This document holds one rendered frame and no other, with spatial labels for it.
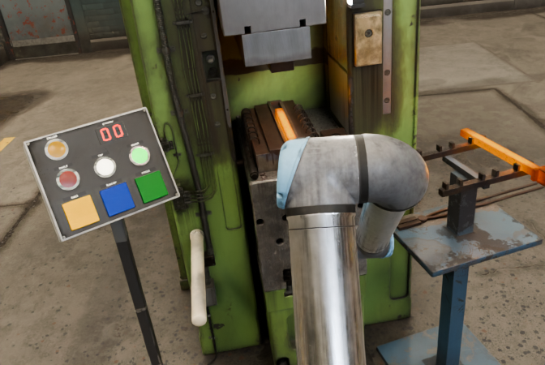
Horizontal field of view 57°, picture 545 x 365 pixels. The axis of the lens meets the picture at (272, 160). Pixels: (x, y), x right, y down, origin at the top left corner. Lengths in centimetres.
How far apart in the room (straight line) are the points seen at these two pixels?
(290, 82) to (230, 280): 82
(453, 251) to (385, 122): 50
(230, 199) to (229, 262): 28
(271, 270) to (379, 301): 66
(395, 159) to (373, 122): 100
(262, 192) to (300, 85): 61
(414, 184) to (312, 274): 22
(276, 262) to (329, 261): 98
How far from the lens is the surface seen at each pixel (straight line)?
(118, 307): 269
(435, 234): 175
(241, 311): 216
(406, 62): 180
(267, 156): 162
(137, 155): 148
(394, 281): 225
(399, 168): 83
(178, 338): 243
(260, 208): 164
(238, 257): 199
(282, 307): 191
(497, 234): 180
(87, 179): 145
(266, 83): 204
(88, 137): 147
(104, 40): 792
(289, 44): 151
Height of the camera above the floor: 169
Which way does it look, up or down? 27 degrees down
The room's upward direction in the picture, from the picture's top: 6 degrees counter-clockwise
